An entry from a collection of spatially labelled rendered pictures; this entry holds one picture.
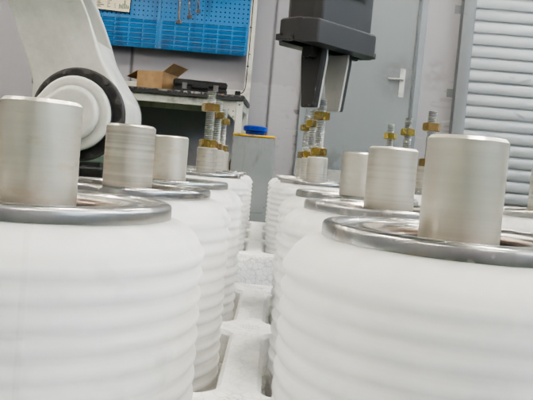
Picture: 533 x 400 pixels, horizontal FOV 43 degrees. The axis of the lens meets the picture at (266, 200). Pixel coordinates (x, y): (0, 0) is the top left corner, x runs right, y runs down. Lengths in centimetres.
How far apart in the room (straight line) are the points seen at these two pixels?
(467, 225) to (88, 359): 10
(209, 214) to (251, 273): 38
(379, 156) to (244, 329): 13
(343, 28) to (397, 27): 532
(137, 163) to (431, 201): 15
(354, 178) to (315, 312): 26
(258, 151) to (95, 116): 26
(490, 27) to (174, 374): 599
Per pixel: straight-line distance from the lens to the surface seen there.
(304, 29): 69
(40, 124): 19
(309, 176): 72
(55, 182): 19
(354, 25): 74
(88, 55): 110
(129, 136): 30
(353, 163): 42
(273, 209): 71
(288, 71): 592
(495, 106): 607
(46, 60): 112
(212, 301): 30
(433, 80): 603
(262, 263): 66
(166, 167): 42
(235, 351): 33
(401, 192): 30
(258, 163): 110
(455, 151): 19
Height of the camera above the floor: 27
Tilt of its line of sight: 3 degrees down
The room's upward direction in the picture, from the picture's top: 5 degrees clockwise
